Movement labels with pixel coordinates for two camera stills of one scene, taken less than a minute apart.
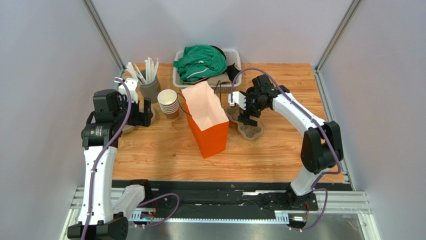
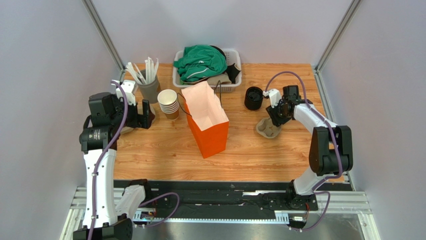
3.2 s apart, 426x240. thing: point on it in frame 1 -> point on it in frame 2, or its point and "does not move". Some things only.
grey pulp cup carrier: (250, 131) -> (266, 127)
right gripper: (250, 110) -> (277, 113)
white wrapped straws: (150, 70) does not move
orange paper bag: (208, 119) does not move
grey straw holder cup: (151, 90) does not move
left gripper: (141, 119) does not move
